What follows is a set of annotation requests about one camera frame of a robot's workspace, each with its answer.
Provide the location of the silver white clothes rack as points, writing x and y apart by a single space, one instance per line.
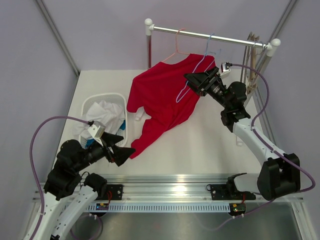
268 49

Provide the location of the wooden hanger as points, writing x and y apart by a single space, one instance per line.
251 75

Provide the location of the white t shirt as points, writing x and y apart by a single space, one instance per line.
111 115

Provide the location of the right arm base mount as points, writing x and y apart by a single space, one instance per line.
228 191

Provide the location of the white slotted cable duct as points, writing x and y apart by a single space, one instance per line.
208 207

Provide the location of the pink hanger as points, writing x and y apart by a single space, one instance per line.
177 51

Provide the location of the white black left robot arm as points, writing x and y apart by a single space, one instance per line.
66 194

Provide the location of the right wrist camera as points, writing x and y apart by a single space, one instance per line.
225 68

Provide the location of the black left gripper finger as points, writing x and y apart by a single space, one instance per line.
110 140
121 154

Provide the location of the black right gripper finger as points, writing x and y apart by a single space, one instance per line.
202 79
195 89

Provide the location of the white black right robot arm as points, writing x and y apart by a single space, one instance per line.
279 174

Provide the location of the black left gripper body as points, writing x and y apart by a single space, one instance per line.
96 151

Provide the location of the red t shirt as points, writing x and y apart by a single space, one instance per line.
155 90

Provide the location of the white perforated plastic basket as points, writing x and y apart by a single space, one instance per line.
115 98

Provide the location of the light blue hanger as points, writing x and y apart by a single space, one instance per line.
185 90

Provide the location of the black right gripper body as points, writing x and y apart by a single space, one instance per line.
215 88

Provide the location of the aluminium frame rail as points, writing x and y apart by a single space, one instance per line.
166 188

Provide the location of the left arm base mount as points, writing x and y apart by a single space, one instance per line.
112 195

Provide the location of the blue t shirt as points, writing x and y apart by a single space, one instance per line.
122 131

